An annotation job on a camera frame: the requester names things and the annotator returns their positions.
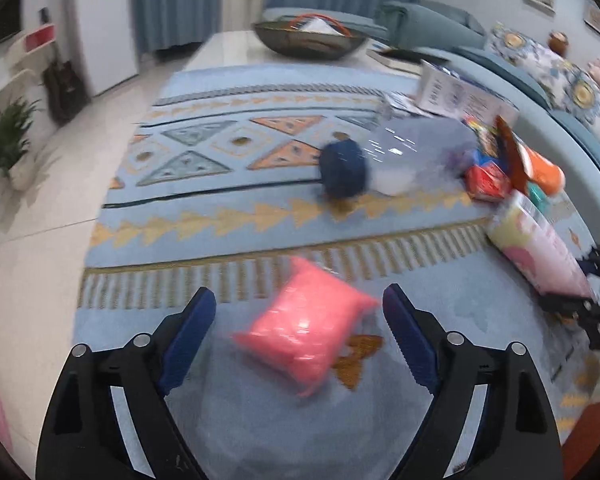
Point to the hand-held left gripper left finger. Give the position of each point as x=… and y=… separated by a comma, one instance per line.
x=190, y=340

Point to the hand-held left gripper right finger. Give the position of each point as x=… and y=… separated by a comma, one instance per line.
x=410, y=340

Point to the pink yellow packet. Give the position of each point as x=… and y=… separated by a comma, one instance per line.
x=530, y=240

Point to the pink plastic packet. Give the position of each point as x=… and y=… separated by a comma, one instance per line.
x=305, y=325

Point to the red snack packet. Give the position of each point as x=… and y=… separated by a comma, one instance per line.
x=487, y=180

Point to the clear plastic jar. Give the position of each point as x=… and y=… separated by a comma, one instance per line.
x=405, y=160

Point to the teal small packet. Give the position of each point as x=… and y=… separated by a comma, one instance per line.
x=536, y=197

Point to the patterned blue table cloth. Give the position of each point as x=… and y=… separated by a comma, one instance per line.
x=220, y=240

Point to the reddish brown object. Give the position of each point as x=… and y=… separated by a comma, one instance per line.
x=592, y=435

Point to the dark red flat packet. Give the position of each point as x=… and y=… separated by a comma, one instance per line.
x=507, y=152

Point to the floral cushion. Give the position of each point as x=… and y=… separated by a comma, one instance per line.
x=587, y=100
x=525, y=55

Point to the colourful snack packet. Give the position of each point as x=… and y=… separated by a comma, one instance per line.
x=485, y=137

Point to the white printed carton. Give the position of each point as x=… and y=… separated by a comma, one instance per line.
x=460, y=92

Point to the small brown round ornament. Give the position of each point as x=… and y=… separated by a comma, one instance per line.
x=558, y=41

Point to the white paper leaflet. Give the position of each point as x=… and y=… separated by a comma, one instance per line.
x=400, y=102

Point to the green potted plant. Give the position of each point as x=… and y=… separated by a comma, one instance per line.
x=5, y=135

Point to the dark flat book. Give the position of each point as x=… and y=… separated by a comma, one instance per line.
x=405, y=57

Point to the dark brown guitar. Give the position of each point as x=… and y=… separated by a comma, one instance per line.
x=62, y=85

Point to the coffee table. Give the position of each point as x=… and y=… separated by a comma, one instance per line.
x=230, y=50

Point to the teal sofa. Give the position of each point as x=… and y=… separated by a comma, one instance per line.
x=430, y=20

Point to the dark round bowl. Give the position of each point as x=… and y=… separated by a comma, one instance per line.
x=305, y=42

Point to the red box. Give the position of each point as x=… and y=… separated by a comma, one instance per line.
x=40, y=39

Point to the white wall shelf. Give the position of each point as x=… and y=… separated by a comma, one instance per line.
x=22, y=70

